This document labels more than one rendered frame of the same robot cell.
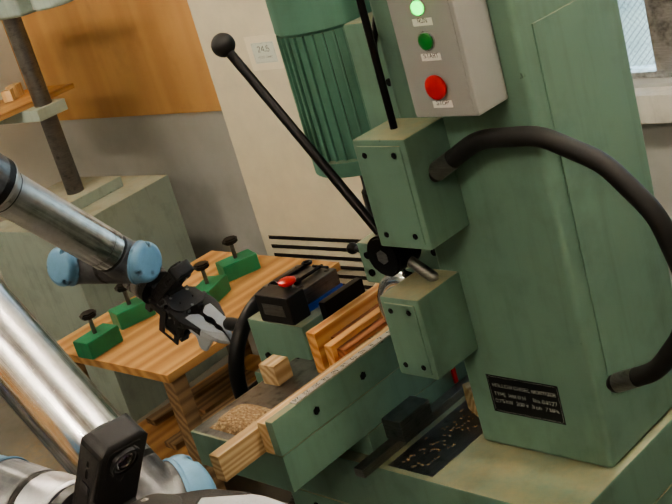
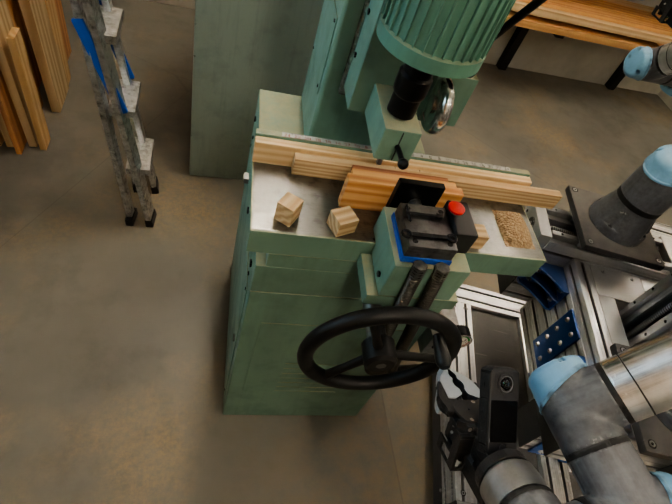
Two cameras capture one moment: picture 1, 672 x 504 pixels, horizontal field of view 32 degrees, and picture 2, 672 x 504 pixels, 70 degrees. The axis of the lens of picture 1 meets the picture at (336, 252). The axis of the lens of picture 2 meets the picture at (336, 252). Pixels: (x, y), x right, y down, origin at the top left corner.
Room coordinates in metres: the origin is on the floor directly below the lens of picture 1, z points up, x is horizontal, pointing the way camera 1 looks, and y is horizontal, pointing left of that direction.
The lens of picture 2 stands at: (2.45, 0.14, 1.54)
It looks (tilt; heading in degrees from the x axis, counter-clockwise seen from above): 49 degrees down; 198
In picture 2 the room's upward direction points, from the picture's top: 23 degrees clockwise
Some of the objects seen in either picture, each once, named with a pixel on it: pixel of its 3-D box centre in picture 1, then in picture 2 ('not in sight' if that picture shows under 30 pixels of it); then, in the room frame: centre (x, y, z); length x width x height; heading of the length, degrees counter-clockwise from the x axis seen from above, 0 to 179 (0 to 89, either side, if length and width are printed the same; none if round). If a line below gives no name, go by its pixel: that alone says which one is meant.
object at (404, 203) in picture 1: (410, 183); not in sight; (1.45, -0.12, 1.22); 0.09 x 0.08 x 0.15; 41
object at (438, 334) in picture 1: (428, 323); (444, 92); (1.47, -0.09, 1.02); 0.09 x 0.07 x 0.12; 131
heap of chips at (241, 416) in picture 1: (245, 416); (515, 226); (1.58, 0.20, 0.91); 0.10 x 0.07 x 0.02; 41
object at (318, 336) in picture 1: (364, 318); (400, 197); (1.74, -0.01, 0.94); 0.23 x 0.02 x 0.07; 131
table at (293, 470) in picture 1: (353, 357); (400, 233); (1.76, 0.02, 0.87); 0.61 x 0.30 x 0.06; 131
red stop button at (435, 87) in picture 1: (435, 87); not in sight; (1.36, -0.17, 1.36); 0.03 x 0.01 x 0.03; 41
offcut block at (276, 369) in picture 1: (275, 370); (475, 236); (1.69, 0.14, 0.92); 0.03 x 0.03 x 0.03; 42
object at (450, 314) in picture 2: not in sight; (437, 325); (1.65, 0.20, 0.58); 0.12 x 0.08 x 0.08; 41
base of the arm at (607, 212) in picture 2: not in sight; (628, 211); (1.21, 0.41, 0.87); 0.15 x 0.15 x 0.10
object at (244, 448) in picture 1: (361, 361); (434, 182); (1.63, 0.01, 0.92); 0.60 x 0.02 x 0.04; 131
